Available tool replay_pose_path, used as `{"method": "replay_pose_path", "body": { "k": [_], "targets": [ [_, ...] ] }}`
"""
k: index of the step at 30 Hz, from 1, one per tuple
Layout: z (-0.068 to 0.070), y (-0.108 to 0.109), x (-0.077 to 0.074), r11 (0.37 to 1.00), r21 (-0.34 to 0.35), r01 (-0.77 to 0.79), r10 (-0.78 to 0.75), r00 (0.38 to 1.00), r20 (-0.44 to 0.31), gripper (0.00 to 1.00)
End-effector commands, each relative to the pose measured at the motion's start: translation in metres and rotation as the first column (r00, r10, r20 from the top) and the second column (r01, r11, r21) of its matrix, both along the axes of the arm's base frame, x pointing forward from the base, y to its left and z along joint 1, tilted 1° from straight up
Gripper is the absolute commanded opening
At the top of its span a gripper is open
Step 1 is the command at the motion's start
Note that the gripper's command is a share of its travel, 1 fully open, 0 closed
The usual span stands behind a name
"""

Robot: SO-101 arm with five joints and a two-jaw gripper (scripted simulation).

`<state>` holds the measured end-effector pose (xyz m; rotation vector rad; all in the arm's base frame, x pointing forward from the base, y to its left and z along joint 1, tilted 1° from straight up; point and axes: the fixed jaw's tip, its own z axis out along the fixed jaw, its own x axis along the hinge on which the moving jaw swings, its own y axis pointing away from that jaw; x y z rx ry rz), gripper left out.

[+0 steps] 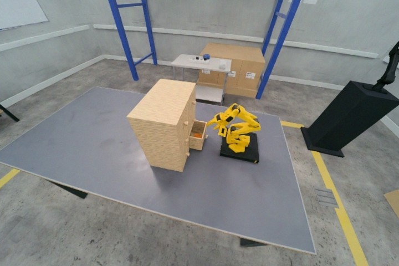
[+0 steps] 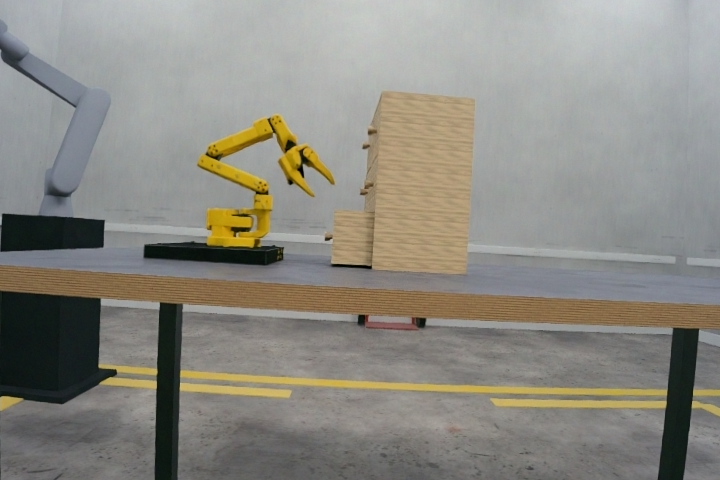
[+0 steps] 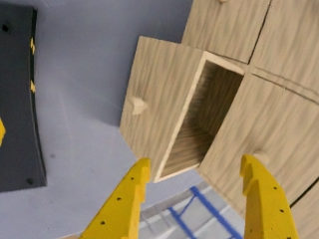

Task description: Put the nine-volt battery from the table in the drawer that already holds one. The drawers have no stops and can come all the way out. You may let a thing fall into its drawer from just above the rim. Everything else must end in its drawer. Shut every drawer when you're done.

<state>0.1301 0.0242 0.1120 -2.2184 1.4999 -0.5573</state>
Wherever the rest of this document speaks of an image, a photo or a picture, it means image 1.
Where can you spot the wooden chest of drawers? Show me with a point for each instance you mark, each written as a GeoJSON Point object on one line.
{"type": "Point", "coordinates": [154, 121]}

